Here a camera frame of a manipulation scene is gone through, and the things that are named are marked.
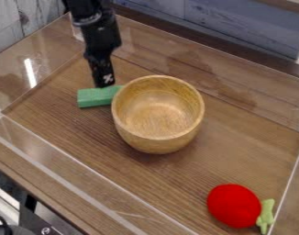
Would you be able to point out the green rectangular block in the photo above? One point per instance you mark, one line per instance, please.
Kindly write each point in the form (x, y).
(96, 96)

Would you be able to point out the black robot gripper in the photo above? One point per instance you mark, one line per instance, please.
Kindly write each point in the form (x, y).
(102, 39)

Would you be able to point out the red plush tomato toy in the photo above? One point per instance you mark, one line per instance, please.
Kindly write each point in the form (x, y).
(235, 206)

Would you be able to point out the clear acrylic corner bracket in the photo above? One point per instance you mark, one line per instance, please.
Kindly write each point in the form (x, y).
(76, 31)

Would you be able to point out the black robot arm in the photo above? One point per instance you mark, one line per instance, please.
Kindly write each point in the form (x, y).
(88, 6)

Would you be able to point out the black table leg bracket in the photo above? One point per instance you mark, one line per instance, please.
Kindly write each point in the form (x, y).
(37, 218)

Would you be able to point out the clear acrylic tray wall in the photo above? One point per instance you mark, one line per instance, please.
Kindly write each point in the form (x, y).
(87, 198)

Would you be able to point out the brown wooden bowl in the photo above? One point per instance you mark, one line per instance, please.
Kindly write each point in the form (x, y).
(158, 112)

